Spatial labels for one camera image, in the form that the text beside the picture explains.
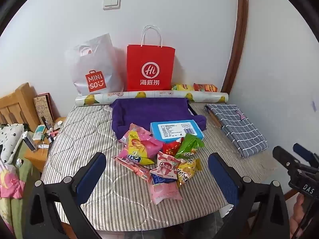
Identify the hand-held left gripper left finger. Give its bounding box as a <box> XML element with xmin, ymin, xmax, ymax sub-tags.
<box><xmin>24</xmin><ymin>152</ymin><xmax>107</xmax><ymax>239</ymax></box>

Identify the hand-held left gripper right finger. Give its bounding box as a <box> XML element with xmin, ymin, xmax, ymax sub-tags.
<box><xmin>208</xmin><ymin>153</ymin><xmax>291</xmax><ymax>239</ymax></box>

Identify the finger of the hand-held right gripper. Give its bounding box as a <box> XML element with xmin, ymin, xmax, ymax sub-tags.
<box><xmin>272</xmin><ymin>145</ymin><xmax>300</xmax><ymax>171</ymax></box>
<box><xmin>293</xmin><ymin>143</ymin><xmax>315</xmax><ymax>166</ymax></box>

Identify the yellow snack packet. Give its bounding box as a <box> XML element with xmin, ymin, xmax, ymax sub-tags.
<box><xmin>176</xmin><ymin>158</ymin><xmax>202</xmax><ymax>187</ymax></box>

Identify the long pink orange snack packet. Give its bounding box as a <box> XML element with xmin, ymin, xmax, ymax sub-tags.
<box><xmin>112</xmin><ymin>156</ymin><xmax>152</xmax><ymax>183</ymax></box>

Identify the green snack packet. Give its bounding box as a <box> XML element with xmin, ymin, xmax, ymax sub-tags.
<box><xmin>174</xmin><ymin>133</ymin><xmax>205</xmax><ymax>160</ymax></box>

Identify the pink yellow snack bag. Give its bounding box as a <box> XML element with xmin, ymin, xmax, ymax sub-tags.
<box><xmin>117</xmin><ymin>131</ymin><xmax>155</xmax><ymax>166</ymax></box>

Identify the red snack packet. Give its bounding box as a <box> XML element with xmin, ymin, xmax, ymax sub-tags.
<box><xmin>162</xmin><ymin>141</ymin><xmax>185</xmax><ymax>158</ymax></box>

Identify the pink strawberry snack packet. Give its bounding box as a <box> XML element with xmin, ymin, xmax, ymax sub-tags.
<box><xmin>150</xmin><ymin>151</ymin><xmax>181</xmax><ymax>180</ymax></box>

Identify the pink peach cake packet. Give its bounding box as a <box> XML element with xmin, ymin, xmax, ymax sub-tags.
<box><xmin>149</xmin><ymin>181</ymin><xmax>183</xmax><ymax>205</ymax></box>

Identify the small blue snack packet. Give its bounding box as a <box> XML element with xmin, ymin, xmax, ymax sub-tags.
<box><xmin>151</xmin><ymin>173</ymin><xmax>176</xmax><ymax>185</ymax></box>

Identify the plain pink snack bag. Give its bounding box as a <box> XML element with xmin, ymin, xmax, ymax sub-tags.
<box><xmin>128</xmin><ymin>123</ymin><xmax>164</xmax><ymax>158</ymax></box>

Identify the blue tissue pack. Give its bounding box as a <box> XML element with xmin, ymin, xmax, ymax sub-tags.
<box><xmin>150</xmin><ymin>121</ymin><xmax>205</xmax><ymax>144</ymax></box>

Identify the purple fabric basket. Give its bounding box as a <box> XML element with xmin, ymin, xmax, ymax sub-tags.
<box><xmin>111</xmin><ymin>98</ymin><xmax>207</xmax><ymax>143</ymax></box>

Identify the person's right hand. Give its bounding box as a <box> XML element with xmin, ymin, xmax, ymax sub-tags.
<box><xmin>290</xmin><ymin>194</ymin><xmax>309</xmax><ymax>239</ymax></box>

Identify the striped quilted cloth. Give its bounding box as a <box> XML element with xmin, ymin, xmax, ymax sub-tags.
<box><xmin>40</xmin><ymin>102</ymin><xmax>280</xmax><ymax>233</ymax></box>

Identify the grey checked folded cloth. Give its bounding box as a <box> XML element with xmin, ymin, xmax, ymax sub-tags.
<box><xmin>204</xmin><ymin>103</ymin><xmax>269</xmax><ymax>158</ymax></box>

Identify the brown wooden strip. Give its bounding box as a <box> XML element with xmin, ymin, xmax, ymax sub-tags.
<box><xmin>207</xmin><ymin>110</ymin><xmax>223</xmax><ymax>129</ymax></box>

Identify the wooden nightstand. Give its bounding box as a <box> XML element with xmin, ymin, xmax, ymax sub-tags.
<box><xmin>24</xmin><ymin>117</ymin><xmax>66</xmax><ymax>173</ymax></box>

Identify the teal white box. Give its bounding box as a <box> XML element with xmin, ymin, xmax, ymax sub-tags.
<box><xmin>32</xmin><ymin>125</ymin><xmax>46</xmax><ymax>141</ymax></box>

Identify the dark blue box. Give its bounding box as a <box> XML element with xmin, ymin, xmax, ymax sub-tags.
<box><xmin>22</xmin><ymin>131</ymin><xmax>38</xmax><ymax>152</ymax></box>

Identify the green bedsheet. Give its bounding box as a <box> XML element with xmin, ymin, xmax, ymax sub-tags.
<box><xmin>0</xmin><ymin>142</ymin><xmax>41</xmax><ymax>239</ymax></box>

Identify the pink star cushion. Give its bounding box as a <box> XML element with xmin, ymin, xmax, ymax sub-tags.
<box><xmin>0</xmin><ymin>159</ymin><xmax>25</xmax><ymax>200</ymax></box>

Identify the patterned notebook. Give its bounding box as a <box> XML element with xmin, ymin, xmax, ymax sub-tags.
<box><xmin>33</xmin><ymin>93</ymin><xmax>59</xmax><ymax>127</ymax></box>

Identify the white black flowered pillow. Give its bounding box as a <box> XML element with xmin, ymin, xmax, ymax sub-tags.
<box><xmin>0</xmin><ymin>123</ymin><xmax>25</xmax><ymax>165</ymax></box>

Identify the red orange snack bag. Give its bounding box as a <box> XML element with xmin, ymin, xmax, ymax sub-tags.
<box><xmin>193</xmin><ymin>83</ymin><xmax>218</xmax><ymax>92</ymax></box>

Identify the yellow green snack bag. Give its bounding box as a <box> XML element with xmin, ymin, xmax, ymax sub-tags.
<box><xmin>171</xmin><ymin>83</ymin><xmax>195</xmax><ymax>92</ymax></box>

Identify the fruit printed paper roll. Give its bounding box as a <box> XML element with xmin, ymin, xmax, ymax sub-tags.
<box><xmin>75</xmin><ymin>91</ymin><xmax>229</xmax><ymax>107</ymax></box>

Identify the wooden headboard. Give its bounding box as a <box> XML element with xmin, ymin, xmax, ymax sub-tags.
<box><xmin>0</xmin><ymin>83</ymin><xmax>40</xmax><ymax>132</ymax></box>

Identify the white plastic shopping bag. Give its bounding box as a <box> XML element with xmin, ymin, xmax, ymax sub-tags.
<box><xmin>64</xmin><ymin>33</ymin><xmax>124</xmax><ymax>95</ymax></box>

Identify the red paper carrier bag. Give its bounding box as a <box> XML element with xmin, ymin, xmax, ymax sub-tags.
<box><xmin>126</xmin><ymin>25</ymin><xmax>175</xmax><ymax>92</ymax></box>

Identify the brown wooden door frame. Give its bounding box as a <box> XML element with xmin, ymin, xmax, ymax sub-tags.
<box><xmin>221</xmin><ymin>0</ymin><xmax>250</xmax><ymax>94</ymax></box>

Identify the white wall light switch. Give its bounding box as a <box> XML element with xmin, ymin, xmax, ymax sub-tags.
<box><xmin>103</xmin><ymin>0</ymin><xmax>121</xmax><ymax>11</ymax></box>

